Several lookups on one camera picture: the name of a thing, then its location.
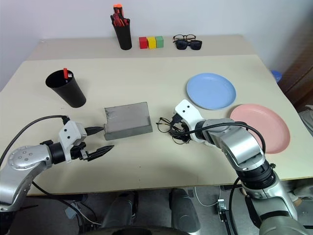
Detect white floor cable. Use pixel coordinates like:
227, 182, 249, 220
194, 187, 219, 207

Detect grey fabric object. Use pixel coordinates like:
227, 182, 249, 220
298, 104, 313, 138

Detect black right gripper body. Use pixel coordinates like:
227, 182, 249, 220
179, 122, 194, 142

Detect blue round container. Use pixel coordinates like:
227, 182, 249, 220
270, 70, 284, 86

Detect orange capped black marker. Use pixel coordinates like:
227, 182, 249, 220
113, 3, 124, 22

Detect tall narrow black cup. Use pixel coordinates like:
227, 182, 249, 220
112, 23, 133, 50

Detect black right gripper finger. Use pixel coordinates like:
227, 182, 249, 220
169, 121, 184, 135
171, 135, 191, 145

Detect thin wire frame glasses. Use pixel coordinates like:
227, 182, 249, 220
156, 117, 191, 145

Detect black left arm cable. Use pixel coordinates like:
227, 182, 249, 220
0, 115, 70, 168

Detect blue plastic plate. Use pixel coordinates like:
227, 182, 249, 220
186, 72, 238, 111

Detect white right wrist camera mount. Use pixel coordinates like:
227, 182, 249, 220
174, 99, 209, 148

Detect wide black plastic cup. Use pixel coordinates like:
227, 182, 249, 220
45, 69, 87, 109

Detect dark rounded robot leg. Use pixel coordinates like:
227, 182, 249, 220
99, 191, 138, 229
169, 188, 201, 235

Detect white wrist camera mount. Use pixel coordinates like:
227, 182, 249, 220
58, 120, 88, 163
174, 99, 209, 148

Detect black floor cable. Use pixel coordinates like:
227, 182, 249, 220
31, 181, 103, 227

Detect grey open glasses case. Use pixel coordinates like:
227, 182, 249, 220
104, 101, 154, 141

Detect small grey floor device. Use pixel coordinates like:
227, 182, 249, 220
214, 199, 227, 214

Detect black sunglasses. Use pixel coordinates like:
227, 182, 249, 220
175, 40, 203, 51

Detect grey floor plug box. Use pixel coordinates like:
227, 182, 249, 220
64, 207, 77, 220

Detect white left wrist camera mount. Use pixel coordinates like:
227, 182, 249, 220
58, 120, 88, 163

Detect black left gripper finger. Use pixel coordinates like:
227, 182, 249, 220
85, 125, 106, 136
87, 144, 115, 162

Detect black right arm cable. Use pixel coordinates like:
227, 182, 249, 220
187, 122, 267, 157

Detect black frame clear glasses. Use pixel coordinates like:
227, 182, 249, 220
172, 34, 197, 43

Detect pink plastic plate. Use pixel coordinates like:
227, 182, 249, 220
229, 104, 291, 155

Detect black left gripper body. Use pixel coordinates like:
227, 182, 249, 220
70, 141, 89, 162

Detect brown wooden cabinet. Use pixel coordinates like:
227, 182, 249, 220
278, 23, 313, 112

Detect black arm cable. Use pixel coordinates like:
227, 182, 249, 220
0, 115, 70, 168
187, 122, 267, 157

